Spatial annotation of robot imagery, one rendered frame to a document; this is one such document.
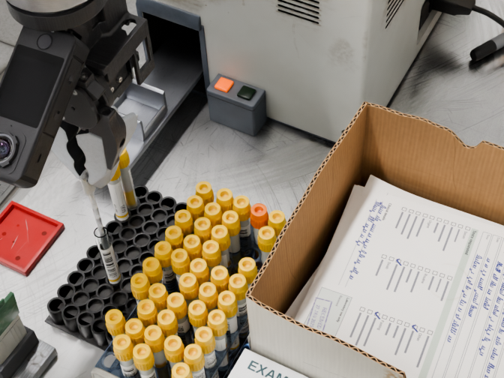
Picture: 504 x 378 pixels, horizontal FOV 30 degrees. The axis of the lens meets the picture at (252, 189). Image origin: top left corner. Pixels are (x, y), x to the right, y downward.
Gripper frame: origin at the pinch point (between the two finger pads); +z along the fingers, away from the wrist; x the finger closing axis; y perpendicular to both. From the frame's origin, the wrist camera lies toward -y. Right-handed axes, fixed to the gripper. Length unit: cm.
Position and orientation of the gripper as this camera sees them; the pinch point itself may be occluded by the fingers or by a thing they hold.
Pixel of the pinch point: (88, 180)
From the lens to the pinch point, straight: 81.2
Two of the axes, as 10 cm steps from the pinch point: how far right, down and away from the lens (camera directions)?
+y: 4.7, -7.1, 5.2
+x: -8.8, -3.5, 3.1
